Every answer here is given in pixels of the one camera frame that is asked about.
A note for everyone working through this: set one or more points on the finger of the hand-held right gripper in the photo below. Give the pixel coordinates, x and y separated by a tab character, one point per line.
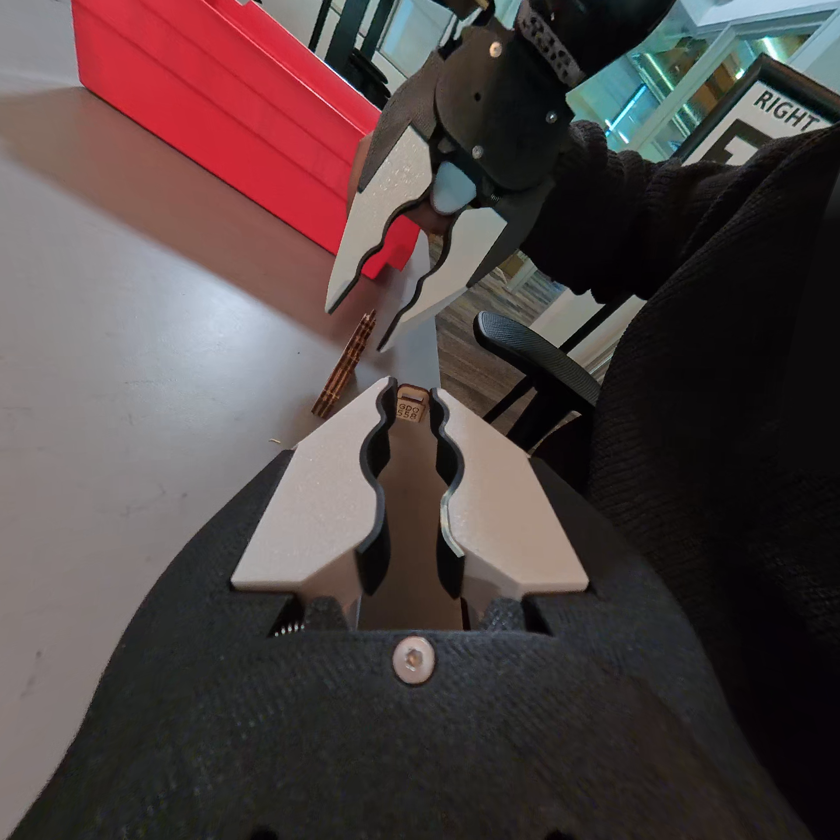
466	249
380	197

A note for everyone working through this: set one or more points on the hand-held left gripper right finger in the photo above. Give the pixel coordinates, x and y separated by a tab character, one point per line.
518	525

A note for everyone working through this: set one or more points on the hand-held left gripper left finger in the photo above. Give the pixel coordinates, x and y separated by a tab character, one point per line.
308	518

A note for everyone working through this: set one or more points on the small printed wooden piece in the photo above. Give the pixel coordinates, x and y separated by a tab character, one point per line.
412	410

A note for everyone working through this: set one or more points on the layered wooden model part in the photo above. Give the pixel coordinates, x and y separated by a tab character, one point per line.
344	367

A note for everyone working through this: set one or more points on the person's right forearm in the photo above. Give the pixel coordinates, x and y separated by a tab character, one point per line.
617	216

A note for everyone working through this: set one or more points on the grey desk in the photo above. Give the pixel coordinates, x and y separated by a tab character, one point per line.
131	361

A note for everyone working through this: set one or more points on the black office chair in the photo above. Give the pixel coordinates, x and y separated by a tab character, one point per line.
525	341

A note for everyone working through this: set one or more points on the red plastic bin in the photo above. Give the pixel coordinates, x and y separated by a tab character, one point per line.
197	98

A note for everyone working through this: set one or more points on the framed black white sign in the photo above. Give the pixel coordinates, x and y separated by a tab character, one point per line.
774	111

